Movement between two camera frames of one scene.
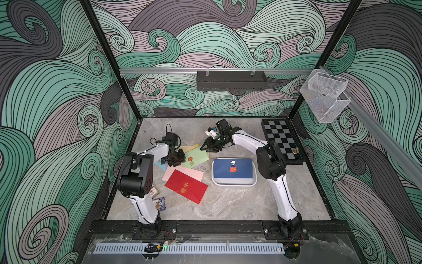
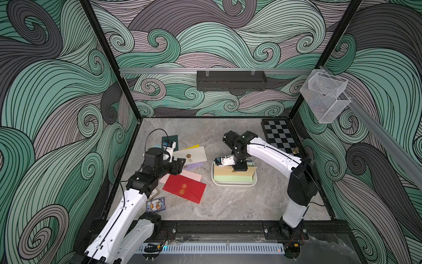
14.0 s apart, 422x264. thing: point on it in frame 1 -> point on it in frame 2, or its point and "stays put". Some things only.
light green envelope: (195, 158) -> (236, 178)
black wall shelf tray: (231, 80) stays put
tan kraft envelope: (187, 148) -> (228, 170)
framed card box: (154, 192) stays put
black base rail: (220, 227) stays put
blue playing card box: (159, 203) stays put
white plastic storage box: (233, 172) stays put
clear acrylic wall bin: (322, 94) stays put
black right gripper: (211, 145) -> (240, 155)
